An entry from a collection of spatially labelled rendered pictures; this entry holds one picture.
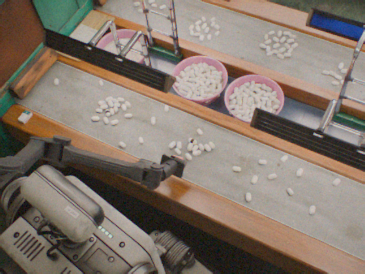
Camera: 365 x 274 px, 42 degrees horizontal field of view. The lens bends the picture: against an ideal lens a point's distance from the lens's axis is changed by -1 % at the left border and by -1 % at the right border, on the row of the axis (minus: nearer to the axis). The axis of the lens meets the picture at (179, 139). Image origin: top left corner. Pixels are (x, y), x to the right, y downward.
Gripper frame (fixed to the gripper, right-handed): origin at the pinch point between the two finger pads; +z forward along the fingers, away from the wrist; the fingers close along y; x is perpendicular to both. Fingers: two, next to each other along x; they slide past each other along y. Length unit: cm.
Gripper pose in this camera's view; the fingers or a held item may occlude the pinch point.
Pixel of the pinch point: (181, 159)
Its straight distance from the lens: 193.9
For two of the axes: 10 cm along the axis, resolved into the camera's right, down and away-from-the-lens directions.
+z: 4.3, -2.5, 8.7
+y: -8.7, -3.8, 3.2
